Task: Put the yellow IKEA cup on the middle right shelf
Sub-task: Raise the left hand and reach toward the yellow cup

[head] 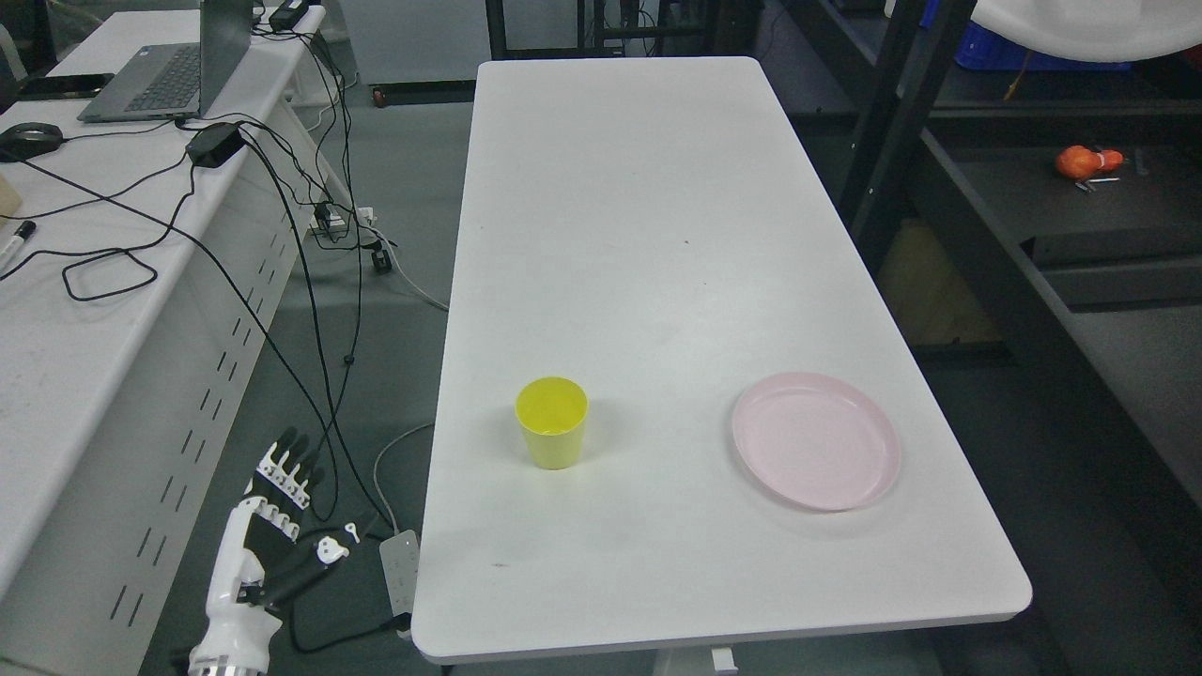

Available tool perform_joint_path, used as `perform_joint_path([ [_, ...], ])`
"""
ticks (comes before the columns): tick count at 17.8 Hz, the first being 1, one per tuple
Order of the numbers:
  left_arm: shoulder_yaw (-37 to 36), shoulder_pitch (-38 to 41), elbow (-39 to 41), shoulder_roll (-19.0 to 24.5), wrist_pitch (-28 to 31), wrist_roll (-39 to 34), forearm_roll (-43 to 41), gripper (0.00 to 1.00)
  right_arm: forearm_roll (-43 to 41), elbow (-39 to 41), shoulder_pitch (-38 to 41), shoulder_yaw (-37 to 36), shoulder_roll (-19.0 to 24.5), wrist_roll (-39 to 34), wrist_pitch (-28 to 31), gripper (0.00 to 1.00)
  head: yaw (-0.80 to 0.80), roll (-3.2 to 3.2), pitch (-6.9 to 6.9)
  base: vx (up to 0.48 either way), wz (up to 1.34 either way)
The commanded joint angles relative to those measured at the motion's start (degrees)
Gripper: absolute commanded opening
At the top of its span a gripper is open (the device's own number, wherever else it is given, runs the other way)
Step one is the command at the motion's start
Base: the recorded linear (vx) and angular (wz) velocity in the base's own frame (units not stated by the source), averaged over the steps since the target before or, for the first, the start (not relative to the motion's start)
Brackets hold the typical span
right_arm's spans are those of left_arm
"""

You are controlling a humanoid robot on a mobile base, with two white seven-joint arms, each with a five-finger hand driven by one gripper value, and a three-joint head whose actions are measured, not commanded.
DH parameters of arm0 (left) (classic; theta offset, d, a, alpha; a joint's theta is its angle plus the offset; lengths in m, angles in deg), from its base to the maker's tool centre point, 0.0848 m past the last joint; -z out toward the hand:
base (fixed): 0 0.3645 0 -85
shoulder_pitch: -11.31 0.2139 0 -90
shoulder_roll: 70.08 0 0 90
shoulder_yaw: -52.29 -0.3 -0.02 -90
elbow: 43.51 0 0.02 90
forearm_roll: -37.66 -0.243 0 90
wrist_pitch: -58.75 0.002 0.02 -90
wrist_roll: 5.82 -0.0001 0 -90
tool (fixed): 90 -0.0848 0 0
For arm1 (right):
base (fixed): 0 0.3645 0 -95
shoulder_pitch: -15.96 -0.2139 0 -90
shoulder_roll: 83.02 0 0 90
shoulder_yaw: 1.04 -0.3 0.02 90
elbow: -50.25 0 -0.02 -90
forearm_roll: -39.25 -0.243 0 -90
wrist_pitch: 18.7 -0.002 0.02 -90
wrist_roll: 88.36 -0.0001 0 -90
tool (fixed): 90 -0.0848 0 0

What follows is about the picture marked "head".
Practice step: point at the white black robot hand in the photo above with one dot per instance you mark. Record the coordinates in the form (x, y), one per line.
(265, 560)

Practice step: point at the yellow plastic cup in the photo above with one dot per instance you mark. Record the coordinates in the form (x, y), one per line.
(552, 412)

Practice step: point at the orange toy on shelf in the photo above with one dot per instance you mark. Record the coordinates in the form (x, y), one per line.
(1081, 163)

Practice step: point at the white side desk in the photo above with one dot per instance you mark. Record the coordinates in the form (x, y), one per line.
(132, 321)

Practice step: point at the black marker pen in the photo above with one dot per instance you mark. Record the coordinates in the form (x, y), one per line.
(16, 241)

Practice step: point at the black power adapter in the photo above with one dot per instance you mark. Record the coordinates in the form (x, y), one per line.
(214, 145)

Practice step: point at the white table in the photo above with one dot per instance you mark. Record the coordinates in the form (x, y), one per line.
(651, 228)

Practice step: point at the black computer mouse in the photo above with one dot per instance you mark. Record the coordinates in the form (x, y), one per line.
(29, 140)

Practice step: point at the grey laptop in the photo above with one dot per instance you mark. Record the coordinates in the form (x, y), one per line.
(165, 81)

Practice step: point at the black smartphone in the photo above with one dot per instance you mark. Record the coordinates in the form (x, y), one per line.
(63, 87)

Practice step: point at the pink plastic plate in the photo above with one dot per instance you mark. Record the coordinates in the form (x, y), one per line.
(816, 441)

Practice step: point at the blue plastic crate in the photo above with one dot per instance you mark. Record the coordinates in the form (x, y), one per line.
(983, 50)

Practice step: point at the black metal rack frame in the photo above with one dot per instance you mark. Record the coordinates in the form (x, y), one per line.
(1094, 284)

